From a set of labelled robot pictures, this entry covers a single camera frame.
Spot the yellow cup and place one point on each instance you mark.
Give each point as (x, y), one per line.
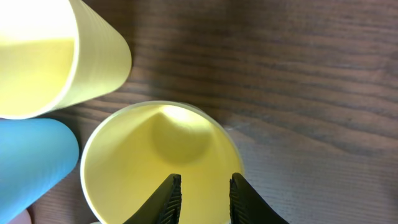
(135, 149)
(55, 54)

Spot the yellow cup rear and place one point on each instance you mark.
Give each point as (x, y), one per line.
(55, 54)

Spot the yellow cup front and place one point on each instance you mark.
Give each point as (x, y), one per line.
(135, 149)

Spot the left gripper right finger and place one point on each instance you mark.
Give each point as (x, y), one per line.
(247, 206)

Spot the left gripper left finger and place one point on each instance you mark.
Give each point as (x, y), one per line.
(163, 206)

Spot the light blue cup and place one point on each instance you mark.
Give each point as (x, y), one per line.
(36, 154)

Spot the pink cup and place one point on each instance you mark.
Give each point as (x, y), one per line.
(22, 218)

